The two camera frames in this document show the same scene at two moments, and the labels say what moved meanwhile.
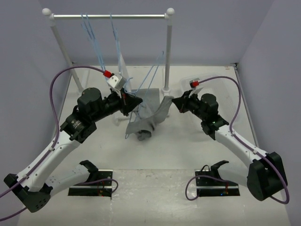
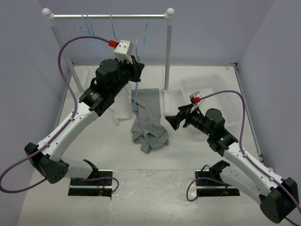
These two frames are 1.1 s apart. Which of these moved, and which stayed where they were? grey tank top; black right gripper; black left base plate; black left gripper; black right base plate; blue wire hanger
Moved: grey tank top; black right gripper; black left gripper; blue wire hanger
Stayed: black left base plate; black right base plate
